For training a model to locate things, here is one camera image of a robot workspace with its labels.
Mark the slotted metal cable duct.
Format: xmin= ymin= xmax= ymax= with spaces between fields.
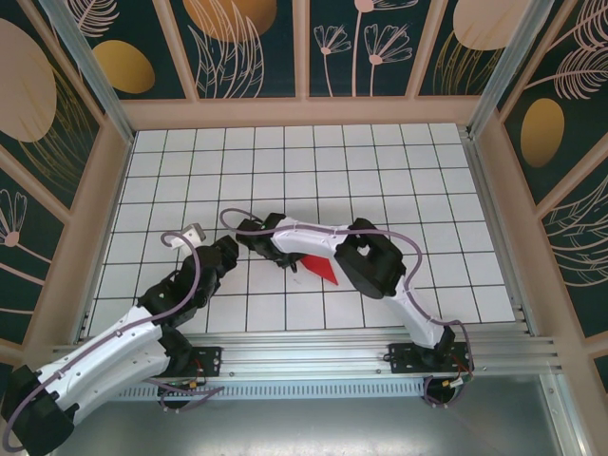
xmin=108 ymin=383 xmax=428 ymax=401

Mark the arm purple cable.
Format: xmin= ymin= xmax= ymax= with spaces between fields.
xmin=219 ymin=207 xmax=476 ymax=410
xmin=0 ymin=231 xmax=227 ymax=447

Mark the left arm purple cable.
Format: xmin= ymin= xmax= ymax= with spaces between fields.
xmin=0 ymin=231 xmax=227 ymax=447

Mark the aluminium side rail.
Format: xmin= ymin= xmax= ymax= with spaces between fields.
xmin=461 ymin=135 xmax=541 ymax=336

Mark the aluminium mounting rail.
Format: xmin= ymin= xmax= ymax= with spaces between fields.
xmin=45 ymin=332 xmax=567 ymax=382

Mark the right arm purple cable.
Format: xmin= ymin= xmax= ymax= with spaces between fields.
xmin=219 ymin=207 xmax=476 ymax=410

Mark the grey metal sheet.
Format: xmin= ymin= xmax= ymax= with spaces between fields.
xmin=61 ymin=397 xmax=569 ymax=456

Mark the aluminium frame post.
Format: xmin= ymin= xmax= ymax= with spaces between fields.
xmin=36 ymin=0 xmax=137 ymax=145
xmin=466 ymin=0 xmax=560 ymax=142

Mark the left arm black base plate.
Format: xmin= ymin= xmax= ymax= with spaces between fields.
xmin=161 ymin=345 xmax=224 ymax=379

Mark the white grid table mat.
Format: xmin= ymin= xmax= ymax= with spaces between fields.
xmin=78 ymin=123 xmax=528 ymax=336

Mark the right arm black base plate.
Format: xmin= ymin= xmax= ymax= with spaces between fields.
xmin=388 ymin=341 xmax=474 ymax=375

